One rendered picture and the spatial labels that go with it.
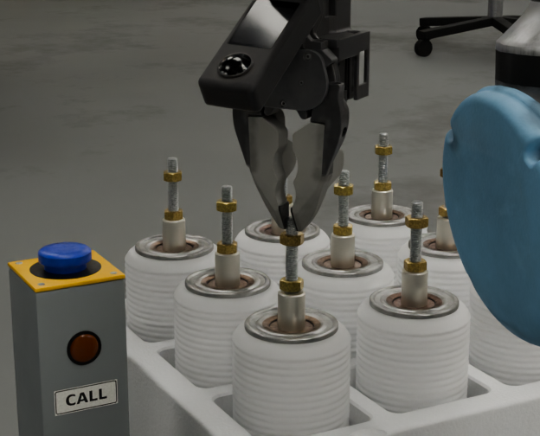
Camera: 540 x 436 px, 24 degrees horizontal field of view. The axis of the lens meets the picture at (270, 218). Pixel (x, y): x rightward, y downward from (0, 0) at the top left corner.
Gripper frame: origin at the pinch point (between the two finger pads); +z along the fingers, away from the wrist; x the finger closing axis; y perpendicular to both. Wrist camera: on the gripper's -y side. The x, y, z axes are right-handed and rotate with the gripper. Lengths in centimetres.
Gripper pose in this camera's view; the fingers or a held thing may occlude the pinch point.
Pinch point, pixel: (287, 215)
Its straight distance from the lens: 98.2
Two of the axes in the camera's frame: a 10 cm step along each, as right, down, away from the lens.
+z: 0.0, 9.6, 2.8
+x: -8.8, -1.3, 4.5
